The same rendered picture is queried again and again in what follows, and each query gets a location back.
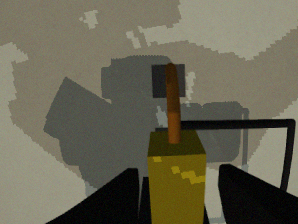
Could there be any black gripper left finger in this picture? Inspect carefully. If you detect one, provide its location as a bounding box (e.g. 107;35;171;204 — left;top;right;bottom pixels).
45;168;140;224

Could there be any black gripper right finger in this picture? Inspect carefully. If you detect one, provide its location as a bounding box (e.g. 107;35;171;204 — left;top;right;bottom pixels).
218;164;298;224

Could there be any black power cord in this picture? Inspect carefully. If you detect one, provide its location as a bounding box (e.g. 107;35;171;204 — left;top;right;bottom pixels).
180;119;295;192

